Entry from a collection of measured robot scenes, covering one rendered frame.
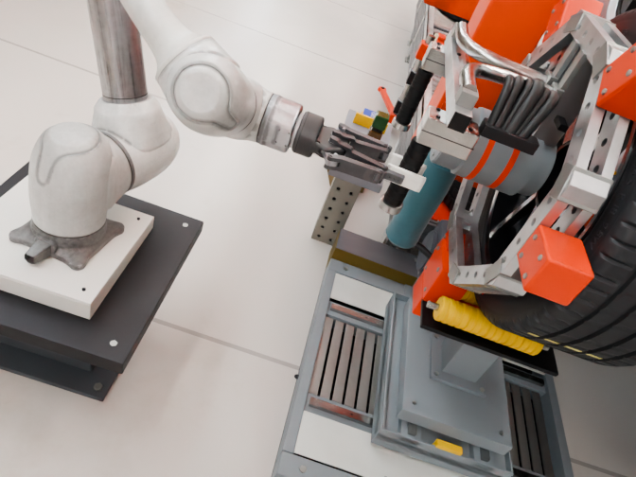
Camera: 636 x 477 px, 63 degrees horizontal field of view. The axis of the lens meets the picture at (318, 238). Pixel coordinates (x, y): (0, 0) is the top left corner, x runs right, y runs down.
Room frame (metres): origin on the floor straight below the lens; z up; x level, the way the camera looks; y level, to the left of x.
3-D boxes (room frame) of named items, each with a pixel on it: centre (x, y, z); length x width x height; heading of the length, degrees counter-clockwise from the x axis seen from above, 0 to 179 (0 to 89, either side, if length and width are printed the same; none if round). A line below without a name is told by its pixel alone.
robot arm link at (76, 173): (0.82, 0.54, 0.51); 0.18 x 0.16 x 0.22; 168
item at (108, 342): (0.80, 0.54, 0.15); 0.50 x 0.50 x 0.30; 5
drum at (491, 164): (0.99, -0.25, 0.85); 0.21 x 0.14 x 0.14; 94
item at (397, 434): (1.03, -0.49, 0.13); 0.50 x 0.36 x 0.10; 4
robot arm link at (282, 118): (0.80, 0.13, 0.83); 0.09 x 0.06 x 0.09; 4
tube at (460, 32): (1.09, -0.19, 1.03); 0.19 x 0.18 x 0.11; 94
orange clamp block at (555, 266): (0.68, -0.35, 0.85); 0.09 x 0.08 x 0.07; 4
